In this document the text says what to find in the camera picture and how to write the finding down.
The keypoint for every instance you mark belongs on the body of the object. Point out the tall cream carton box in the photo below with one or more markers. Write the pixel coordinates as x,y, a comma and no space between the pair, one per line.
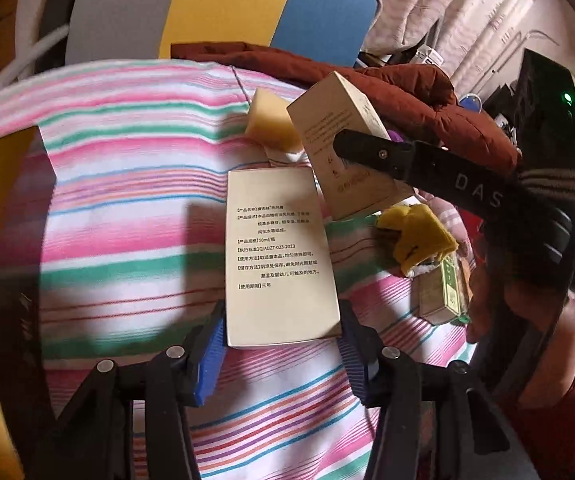
327,125

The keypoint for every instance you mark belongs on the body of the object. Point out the purple packet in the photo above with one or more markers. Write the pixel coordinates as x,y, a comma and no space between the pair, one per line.
395,135

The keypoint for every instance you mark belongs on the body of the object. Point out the grey yellow blue panel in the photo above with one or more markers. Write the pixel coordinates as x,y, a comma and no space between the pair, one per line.
217,5

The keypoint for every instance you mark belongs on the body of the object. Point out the pink patterned curtain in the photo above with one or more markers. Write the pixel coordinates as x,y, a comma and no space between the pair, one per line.
447,5

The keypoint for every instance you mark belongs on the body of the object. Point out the yellow sponge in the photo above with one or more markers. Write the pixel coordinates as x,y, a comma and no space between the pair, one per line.
267,120

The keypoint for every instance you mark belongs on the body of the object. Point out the blue round object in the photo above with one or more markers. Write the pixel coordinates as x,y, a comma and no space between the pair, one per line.
472,102

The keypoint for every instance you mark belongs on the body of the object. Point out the yellow cloth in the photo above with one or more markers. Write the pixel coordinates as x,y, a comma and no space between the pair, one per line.
420,235

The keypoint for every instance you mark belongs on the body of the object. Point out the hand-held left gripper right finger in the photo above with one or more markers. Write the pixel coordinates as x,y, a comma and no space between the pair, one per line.
355,360

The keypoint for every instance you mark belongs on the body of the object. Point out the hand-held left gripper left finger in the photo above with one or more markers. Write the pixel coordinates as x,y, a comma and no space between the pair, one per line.
210,360

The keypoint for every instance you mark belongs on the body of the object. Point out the striped bed sheet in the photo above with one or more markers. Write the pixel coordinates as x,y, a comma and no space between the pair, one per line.
127,210

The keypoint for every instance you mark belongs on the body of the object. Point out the small green cream box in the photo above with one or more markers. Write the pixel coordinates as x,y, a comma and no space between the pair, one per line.
442,292

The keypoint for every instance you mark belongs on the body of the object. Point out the large cream printed box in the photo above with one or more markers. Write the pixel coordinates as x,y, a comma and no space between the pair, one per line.
277,260

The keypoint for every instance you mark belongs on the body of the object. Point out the pink striped sock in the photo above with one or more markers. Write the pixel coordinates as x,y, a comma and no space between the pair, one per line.
450,220

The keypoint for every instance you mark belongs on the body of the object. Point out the white metal rail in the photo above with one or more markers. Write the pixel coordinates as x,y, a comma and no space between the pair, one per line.
27,52

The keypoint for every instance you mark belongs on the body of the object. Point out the brown down jacket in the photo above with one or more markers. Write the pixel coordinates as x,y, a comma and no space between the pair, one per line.
407,90

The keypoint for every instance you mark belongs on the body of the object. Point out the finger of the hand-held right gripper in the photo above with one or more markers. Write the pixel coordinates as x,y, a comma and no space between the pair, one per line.
372,152

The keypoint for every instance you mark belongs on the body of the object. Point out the person's right hand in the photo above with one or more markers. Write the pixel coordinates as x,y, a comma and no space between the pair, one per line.
485,305

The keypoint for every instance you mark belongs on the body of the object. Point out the grey striped knit cuff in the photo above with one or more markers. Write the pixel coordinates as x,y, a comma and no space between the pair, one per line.
555,180

